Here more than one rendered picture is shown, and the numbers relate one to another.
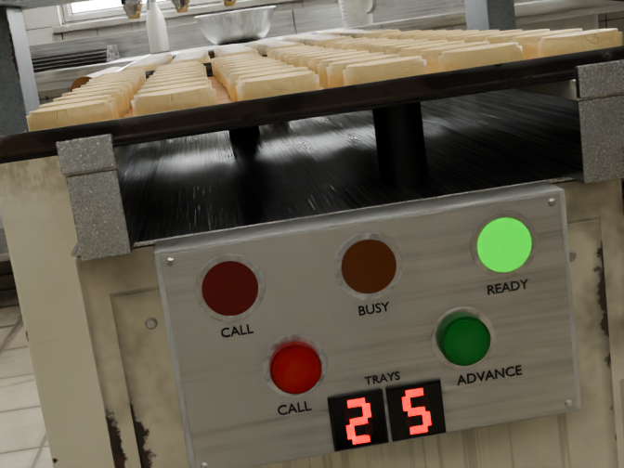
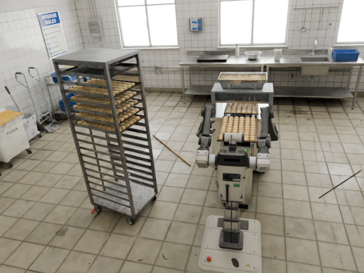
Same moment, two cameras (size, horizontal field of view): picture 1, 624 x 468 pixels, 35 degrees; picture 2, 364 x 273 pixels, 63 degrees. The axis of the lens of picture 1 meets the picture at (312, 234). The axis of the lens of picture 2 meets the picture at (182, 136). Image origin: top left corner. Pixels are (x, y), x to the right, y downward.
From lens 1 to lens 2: 2.52 m
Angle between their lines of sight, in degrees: 24
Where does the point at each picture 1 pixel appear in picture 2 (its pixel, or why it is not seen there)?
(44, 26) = (215, 46)
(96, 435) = (216, 144)
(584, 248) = (250, 150)
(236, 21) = (252, 56)
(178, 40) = (241, 53)
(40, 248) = (215, 126)
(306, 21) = (268, 52)
